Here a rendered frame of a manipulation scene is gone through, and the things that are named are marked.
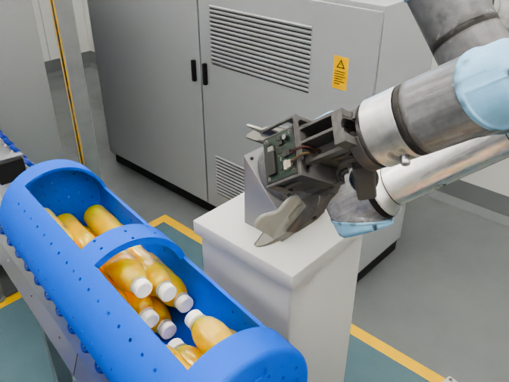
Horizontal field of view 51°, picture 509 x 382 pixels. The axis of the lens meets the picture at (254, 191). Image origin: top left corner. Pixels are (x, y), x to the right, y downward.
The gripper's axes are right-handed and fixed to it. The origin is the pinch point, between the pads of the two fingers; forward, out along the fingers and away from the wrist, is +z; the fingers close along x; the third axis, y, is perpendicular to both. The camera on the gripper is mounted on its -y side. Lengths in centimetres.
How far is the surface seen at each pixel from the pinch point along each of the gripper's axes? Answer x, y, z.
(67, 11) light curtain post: -98, -20, 101
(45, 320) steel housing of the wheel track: 6, -15, 95
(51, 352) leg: 12, -36, 136
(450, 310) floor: 3, -215, 77
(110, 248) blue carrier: -3.2, -7.4, 49.2
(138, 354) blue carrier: 18.5, -4.7, 34.8
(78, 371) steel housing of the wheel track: 20, -17, 79
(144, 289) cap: 5.2, -14.0, 47.1
